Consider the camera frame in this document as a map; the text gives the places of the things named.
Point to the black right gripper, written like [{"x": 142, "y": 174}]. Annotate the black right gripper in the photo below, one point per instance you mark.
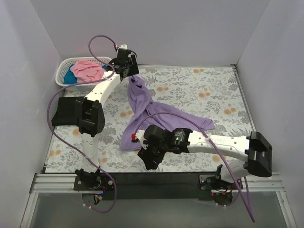
[{"x": 150, "y": 155}]

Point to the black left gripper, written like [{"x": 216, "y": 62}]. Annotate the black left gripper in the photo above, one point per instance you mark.
[{"x": 132, "y": 67}]

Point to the purple t-shirt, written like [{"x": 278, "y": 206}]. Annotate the purple t-shirt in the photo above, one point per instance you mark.
[{"x": 147, "y": 112}]

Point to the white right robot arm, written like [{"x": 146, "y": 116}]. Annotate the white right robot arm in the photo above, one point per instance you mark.
[{"x": 252, "y": 154}]

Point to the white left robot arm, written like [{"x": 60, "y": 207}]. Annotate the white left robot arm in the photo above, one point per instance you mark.
[{"x": 89, "y": 110}]

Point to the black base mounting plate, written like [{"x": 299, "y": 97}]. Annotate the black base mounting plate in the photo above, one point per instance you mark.
[{"x": 153, "y": 185}]

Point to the pink t-shirt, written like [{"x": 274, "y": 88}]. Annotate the pink t-shirt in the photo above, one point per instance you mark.
[{"x": 86, "y": 71}]

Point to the teal t-shirt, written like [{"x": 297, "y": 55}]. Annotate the teal t-shirt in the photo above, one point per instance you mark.
[{"x": 69, "y": 77}]

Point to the white plastic laundry basket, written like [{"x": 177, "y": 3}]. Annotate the white plastic laundry basket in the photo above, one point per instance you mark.
[{"x": 85, "y": 86}]

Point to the folded black t-shirt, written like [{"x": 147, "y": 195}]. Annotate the folded black t-shirt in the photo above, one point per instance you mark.
[{"x": 65, "y": 113}]

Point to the floral patterned tablecloth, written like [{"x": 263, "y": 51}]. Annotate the floral patterned tablecloth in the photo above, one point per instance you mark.
[{"x": 206, "y": 92}]

